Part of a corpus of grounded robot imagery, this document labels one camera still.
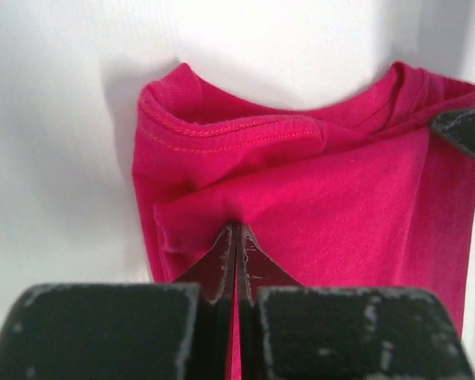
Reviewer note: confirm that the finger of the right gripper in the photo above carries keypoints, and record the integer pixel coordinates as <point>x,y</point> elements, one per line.
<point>458,129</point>

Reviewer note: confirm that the red t shirt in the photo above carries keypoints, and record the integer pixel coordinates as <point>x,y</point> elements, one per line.
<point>359,193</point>

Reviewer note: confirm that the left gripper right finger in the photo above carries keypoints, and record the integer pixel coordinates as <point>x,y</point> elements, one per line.
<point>255,268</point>

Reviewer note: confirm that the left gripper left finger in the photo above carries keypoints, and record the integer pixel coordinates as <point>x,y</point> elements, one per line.
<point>213,275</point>

